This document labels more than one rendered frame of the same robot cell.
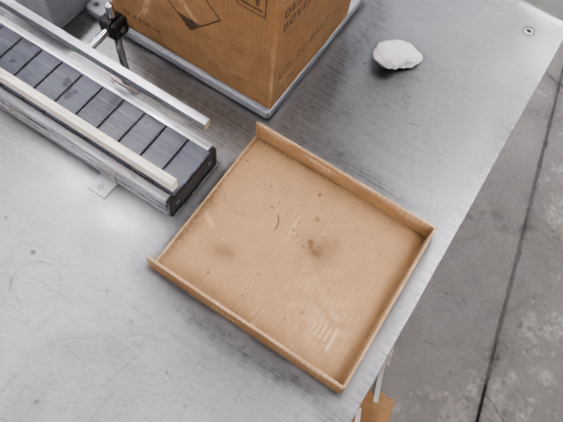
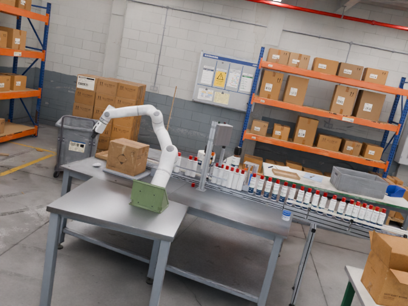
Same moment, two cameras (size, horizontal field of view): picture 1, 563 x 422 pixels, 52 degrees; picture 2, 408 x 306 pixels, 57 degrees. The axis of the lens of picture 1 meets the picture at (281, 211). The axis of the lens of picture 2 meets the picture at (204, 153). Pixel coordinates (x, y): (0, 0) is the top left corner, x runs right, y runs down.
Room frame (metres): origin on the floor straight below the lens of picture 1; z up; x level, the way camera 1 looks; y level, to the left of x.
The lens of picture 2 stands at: (4.24, 0.37, 1.95)
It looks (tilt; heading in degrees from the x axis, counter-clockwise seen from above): 13 degrees down; 172
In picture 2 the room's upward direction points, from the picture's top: 12 degrees clockwise
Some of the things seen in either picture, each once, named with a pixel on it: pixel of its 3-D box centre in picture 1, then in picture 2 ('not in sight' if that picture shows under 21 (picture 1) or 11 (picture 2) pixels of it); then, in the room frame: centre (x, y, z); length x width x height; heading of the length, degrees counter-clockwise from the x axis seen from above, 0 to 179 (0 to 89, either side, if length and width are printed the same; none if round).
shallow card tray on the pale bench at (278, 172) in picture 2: not in sight; (285, 173); (-0.39, 2.11, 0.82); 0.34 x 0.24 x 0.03; 83
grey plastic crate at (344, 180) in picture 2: not in sight; (357, 182); (-0.23, 3.01, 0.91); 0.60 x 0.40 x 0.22; 81
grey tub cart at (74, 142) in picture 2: not in sight; (78, 143); (-1.45, -0.75, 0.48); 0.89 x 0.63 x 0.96; 6
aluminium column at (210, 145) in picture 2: not in sight; (207, 155); (0.84, 0.87, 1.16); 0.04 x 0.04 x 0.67; 67
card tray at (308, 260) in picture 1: (295, 247); (114, 156); (0.29, -0.03, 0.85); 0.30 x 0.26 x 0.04; 67
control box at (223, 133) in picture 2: not in sight; (221, 134); (0.81, 0.95, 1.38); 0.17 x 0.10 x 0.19; 122
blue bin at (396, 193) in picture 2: not in sight; (393, 190); (-0.30, 3.59, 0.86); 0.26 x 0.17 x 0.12; 106
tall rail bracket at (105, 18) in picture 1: (110, 55); not in sight; (0.51, 0.28, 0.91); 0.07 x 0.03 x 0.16; 157
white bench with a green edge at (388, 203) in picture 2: not in sight; (325, 212); (-0.36, 2.78, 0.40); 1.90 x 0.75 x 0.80; 77
